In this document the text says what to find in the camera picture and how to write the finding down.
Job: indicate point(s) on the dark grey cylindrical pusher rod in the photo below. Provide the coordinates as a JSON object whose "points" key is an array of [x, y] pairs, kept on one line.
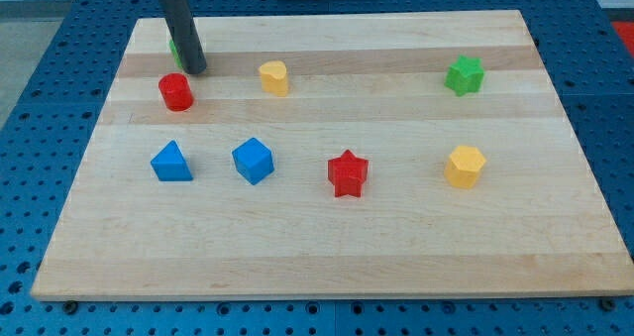
{"points": [[184, 35]]}

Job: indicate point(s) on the yellow heart block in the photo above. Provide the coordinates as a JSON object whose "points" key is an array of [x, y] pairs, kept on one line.
{"points": [[274, 77]]}

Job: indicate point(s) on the red star block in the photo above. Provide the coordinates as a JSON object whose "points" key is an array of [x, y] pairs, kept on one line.
{"points": [[348, 174]]}

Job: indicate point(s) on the green star block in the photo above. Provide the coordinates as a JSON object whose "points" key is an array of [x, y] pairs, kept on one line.
{"points": [[465, 75]]}

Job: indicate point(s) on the green block behind rod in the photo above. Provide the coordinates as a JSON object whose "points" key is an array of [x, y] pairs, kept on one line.
{"points": [[175, 54]]}

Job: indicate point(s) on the red cylinder block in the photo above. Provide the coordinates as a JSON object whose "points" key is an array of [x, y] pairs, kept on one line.
{"points": [[176, 92]]}

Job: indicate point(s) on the blue triangle block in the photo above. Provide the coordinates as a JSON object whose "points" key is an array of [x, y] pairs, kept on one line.
{"points": [[169, 164]]}

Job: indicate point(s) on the blue cube block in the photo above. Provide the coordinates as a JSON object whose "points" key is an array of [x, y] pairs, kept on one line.
{"points": [[253, 161]]}

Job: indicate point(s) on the light wooden board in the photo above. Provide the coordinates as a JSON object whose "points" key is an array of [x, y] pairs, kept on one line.
{"points": [[534, 225]]}

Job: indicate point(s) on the yellow hexagon block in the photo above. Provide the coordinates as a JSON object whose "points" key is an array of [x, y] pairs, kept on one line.
{"points": [[464, 166]]}

